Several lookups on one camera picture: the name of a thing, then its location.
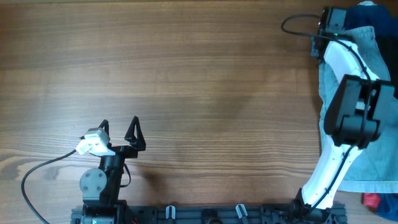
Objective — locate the light blue denim shorts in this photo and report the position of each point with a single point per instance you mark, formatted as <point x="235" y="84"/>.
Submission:
<point x="375" y="169"/>

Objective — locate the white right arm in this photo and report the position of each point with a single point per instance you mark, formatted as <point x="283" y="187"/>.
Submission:
<point x="355" y="117"/>

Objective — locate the dark navy blue garment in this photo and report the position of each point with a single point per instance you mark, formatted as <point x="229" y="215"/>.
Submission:
<point x="376" y="15"/>

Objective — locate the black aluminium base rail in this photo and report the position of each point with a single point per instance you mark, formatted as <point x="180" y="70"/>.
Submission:
<point x="263" y="214"/>

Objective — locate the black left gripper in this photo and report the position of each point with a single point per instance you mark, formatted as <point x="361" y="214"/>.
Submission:
<point x="136" y="143"/>

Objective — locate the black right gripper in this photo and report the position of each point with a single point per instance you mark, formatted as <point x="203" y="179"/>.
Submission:
<point x="312" y="51"/>

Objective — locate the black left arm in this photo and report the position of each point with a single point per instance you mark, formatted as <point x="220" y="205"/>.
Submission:
<point x="101" y="186"/>

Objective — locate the black garment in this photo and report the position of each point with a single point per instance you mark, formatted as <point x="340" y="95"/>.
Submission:
<point x="387" y="44"/>

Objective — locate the white garment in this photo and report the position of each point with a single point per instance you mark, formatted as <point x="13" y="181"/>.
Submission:
<point x="367" y="3"/>

